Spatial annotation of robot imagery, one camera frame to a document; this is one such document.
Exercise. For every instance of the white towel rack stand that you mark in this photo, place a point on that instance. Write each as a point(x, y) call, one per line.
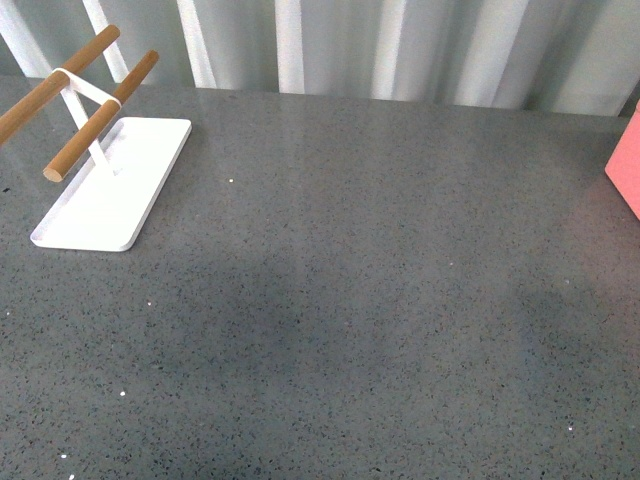
point(123, 162)

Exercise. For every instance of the pink box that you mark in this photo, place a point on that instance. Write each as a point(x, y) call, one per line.
point(623, 167)

